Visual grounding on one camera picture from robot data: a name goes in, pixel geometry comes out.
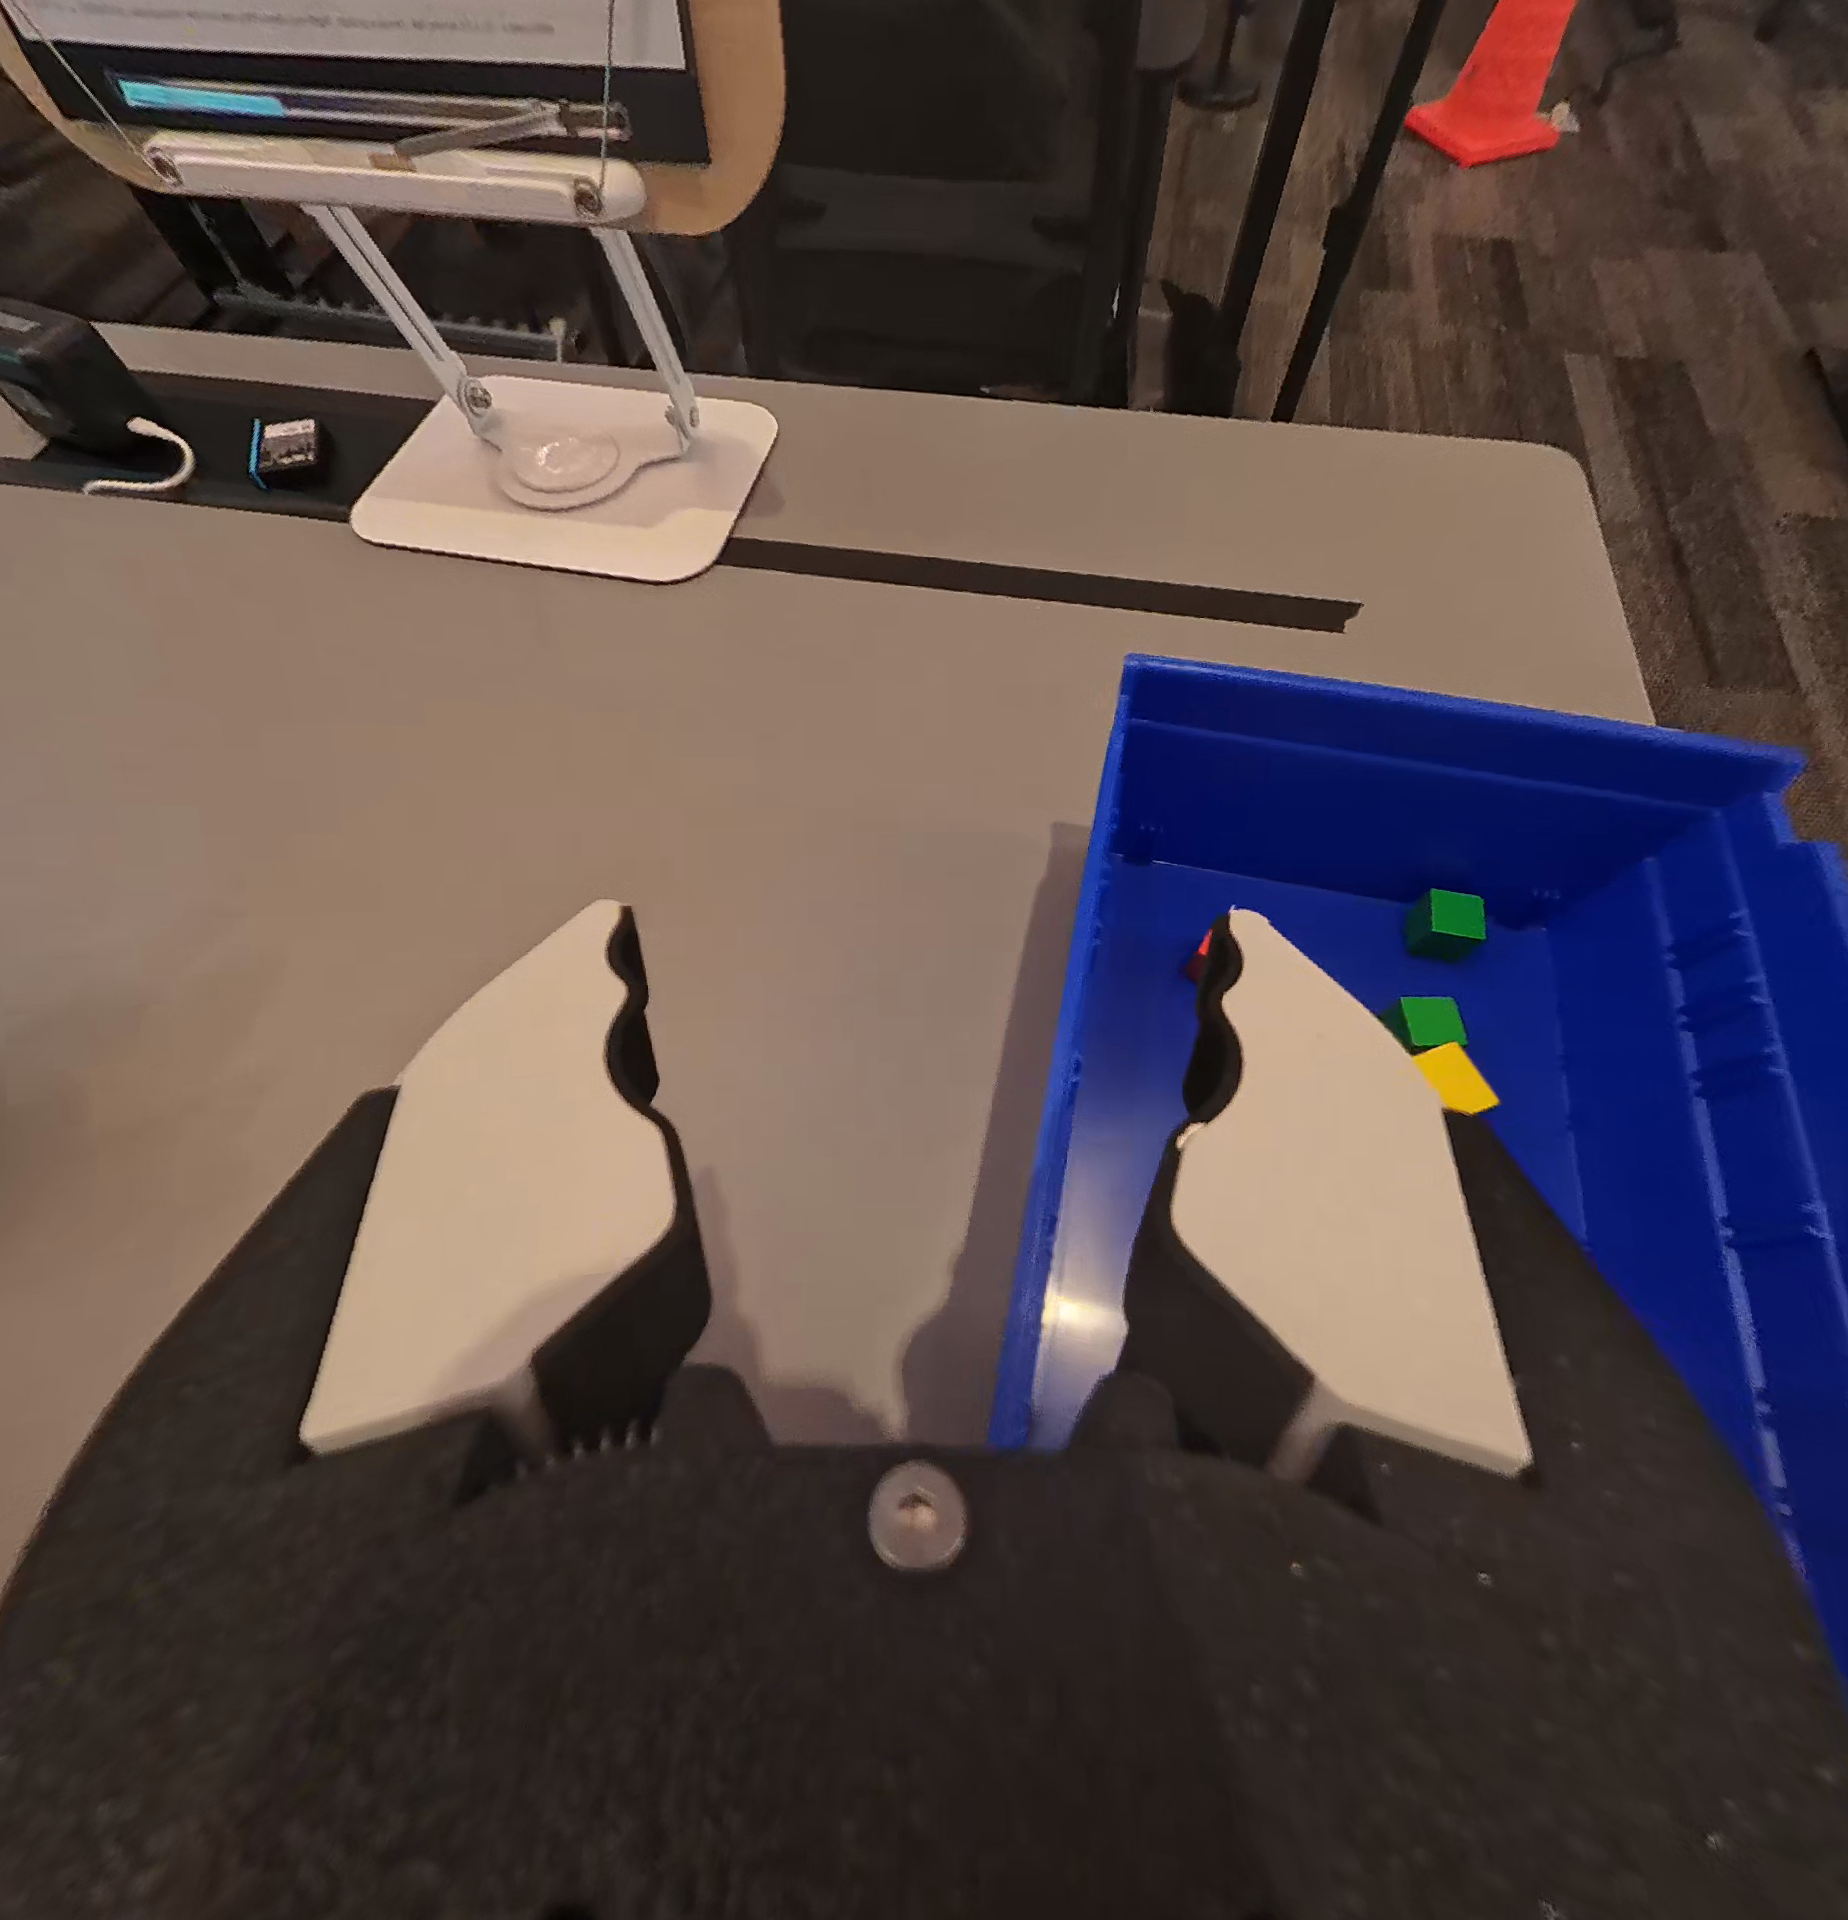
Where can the black office chair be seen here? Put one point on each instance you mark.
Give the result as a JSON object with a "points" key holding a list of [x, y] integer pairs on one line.
{"points": [[939, 225]]}

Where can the small black camera battery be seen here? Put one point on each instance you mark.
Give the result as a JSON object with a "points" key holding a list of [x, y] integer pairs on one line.
{"points": [[287, 450]]}

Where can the white tablet stand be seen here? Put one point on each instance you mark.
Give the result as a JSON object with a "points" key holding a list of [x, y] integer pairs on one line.
{"points": [[564, 517]]}

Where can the black tripod stand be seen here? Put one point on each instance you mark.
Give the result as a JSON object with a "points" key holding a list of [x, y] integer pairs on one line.
{"points": [[1271, 210]]}

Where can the green cube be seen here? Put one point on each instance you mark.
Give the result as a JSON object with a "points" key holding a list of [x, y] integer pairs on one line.
{"points": [[1450, 922], [1425, 1022]]}

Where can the orange traffic cone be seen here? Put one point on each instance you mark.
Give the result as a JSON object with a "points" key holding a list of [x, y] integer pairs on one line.
{"points": [[1501, 76]]}

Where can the red cube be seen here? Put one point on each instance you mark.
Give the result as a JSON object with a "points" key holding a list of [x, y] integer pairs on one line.
{"points": [[1200, 961]]}

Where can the yellow cube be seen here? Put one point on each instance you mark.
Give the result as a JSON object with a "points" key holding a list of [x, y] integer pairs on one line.
{"points": [[1459, 1081]]}

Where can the black battery charger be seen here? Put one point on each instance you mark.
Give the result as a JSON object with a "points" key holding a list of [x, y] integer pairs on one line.
{"points": [[54, 376]]}

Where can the blue plastic bin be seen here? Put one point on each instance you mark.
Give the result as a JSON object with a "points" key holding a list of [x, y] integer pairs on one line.
{"points": [[1615, 1201]]}

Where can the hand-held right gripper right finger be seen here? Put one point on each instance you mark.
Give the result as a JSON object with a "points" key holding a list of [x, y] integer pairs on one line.
{"points": [[1345, 1231]]}

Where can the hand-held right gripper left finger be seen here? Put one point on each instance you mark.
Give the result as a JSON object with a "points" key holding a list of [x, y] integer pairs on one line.
{"points": [[504, 1201]]}

